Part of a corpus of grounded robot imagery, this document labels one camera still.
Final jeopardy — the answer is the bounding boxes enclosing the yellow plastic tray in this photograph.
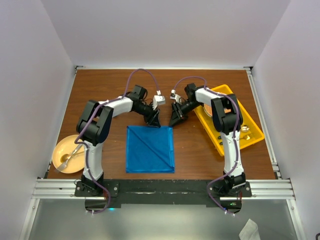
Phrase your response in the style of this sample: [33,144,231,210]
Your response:
[194,84,265,157]

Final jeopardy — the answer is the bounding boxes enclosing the gold spoon in tray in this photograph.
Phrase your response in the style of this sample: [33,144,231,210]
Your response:
[240,125,250,133]

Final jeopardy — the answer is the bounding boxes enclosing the blue cloth napkin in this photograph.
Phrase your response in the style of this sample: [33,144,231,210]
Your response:
[125,125,175,174]

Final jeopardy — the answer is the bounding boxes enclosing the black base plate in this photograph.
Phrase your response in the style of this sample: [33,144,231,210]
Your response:
[74,179,253,213]

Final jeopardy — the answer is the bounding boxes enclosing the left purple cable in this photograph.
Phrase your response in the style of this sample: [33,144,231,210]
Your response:
[74,68,162,217]

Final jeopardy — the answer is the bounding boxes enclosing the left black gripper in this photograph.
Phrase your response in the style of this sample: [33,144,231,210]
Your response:
[134,101,161,128]

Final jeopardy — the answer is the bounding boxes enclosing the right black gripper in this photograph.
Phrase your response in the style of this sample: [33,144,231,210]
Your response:
[169,100,203,127]

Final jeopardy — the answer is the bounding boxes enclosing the orange woven coaster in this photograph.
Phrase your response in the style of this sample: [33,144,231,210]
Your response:
[203,92,231,117]

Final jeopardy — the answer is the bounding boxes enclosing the aluminium front rail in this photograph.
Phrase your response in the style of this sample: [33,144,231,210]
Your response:
[32,179,295,200]

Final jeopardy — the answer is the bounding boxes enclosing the aluminium rail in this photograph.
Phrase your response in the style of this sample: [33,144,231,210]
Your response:
[244,67,282,180]
[32,179,295,200]

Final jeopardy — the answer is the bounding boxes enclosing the tan round plate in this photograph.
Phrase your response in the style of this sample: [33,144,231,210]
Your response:
[51,134,87,175]

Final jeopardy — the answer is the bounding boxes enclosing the gold utensil on plate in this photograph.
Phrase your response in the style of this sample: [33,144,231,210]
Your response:
[60,150,85,163]

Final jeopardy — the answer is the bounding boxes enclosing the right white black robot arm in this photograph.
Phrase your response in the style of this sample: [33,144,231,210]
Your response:
[169,83,246,197]

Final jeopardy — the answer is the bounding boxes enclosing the aluminium right rail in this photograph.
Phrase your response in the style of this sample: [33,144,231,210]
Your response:
[244,67,282,180]

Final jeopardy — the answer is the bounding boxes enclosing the silver tongs on plate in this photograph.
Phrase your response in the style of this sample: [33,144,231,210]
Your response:
[52,143,85,174]

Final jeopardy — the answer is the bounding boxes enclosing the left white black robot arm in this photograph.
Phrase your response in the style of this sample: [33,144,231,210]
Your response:
[75,85,166,196]

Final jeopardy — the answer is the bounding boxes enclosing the gold fork in tray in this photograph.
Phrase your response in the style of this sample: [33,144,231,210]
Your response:
[240,135,251,141]

